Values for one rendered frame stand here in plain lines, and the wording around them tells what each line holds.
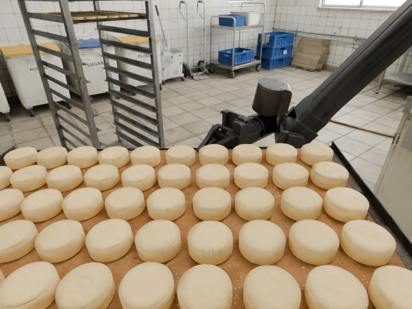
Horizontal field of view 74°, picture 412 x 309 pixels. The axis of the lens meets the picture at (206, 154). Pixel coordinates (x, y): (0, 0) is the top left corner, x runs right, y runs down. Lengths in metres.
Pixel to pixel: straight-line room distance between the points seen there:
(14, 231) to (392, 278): 0.40
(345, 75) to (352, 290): 0.39
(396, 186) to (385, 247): 1.15
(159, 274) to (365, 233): 0.22
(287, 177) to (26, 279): 0.32
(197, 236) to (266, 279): 0.08
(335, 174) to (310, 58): 5.38
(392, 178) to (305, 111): 0.95
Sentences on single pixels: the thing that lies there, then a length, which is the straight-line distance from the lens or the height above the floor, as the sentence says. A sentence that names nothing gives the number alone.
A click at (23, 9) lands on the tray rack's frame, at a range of 2.08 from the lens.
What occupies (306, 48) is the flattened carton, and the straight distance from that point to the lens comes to 5.89.
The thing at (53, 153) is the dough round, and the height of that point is 1.01.
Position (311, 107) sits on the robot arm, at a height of 1.05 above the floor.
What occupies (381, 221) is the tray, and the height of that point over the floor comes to 1.01.
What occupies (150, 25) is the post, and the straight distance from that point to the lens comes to 1.71.
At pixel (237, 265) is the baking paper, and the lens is 0.31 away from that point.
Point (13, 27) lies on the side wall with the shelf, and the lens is 4.28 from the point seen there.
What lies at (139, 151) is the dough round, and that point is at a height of 1.01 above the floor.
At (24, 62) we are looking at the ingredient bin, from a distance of 3.66.
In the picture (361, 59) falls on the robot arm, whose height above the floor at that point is 1.15.
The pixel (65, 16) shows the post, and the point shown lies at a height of 1.16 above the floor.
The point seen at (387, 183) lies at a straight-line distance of 1.51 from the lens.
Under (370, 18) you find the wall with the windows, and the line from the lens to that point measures 5.55.
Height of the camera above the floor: 1.25
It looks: 30 degrees down
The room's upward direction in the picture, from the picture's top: straight up
